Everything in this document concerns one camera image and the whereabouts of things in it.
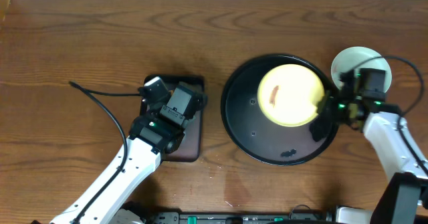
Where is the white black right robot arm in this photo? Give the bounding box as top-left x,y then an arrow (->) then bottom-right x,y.
318,68 -> 427,223

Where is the round black serving tray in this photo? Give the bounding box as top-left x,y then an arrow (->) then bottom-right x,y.
221,53 -> 338,166

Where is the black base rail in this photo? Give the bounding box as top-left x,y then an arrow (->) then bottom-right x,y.
110,203 -> 372,224

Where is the light green plate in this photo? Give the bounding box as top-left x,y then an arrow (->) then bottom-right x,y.
331,46 -> 392,92

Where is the black rectangular water tray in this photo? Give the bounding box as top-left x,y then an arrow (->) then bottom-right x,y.
144,74 -> 205,162

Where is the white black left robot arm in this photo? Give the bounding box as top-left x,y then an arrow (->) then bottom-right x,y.
52,78 -> 207,224

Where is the yellow plate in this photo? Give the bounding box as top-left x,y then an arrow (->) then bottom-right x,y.
257,64 -> 325,127

